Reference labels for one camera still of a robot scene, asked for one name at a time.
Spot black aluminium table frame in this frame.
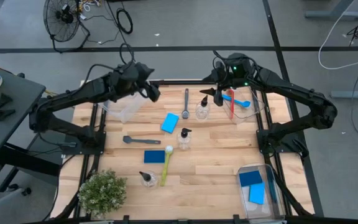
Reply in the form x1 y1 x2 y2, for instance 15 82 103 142
50 79 324 224

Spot dark blue sponge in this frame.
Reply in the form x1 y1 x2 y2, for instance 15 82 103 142
143 149 167 164
238 170 264 187

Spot artificial green plant white flowers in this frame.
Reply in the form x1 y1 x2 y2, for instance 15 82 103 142
78 169 128 218

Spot dark grey scraper brush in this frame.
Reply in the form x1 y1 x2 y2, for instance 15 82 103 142
122 135 162 146

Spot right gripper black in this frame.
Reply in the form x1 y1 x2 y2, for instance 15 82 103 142
199 57 231 106

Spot light blue sponge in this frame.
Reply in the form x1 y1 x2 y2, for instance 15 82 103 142
248 182 266 205
160 112 180 134

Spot grey desk foot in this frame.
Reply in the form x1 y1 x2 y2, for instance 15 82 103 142
330 83 358 100

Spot clear soap bottle black pump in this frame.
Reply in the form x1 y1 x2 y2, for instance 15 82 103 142
138 170 160 189
195 95 211 121
176 127 193 152

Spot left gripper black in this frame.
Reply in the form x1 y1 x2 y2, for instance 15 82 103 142
112 62 162 102

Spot green dish brush white bristles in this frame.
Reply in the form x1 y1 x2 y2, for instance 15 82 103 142
159 144 175 187

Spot clear bin with handle cutouts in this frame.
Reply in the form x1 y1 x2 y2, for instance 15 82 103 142
221 86 265 125

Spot narrow clear plastic bin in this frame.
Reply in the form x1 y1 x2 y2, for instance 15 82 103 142
236 163 287 223

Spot grey desk leg frame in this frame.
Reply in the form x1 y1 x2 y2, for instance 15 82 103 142
305 0 358 19

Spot long white floor cable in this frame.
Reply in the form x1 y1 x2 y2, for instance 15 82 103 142
318 0 358 71

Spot large square clear plastic tub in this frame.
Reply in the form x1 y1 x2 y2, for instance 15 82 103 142
98 91 150 124

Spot small black plastic part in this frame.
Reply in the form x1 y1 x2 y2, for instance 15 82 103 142
0 108 16 122
0 92 14 109

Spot black floor fan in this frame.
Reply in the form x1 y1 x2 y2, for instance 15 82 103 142
43 0 91 54

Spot office chair base with casters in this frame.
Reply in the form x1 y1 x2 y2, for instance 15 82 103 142
0 183 33 222

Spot tangled white yellow cables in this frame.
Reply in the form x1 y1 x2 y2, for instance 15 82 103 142
79 0 104 13

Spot grey spoon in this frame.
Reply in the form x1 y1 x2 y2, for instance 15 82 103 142
181 88 190 120

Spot red dish brush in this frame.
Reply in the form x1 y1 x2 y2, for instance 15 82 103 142
228 88 236 121

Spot coiled black cable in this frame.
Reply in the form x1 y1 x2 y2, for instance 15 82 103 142
116 7 134 35

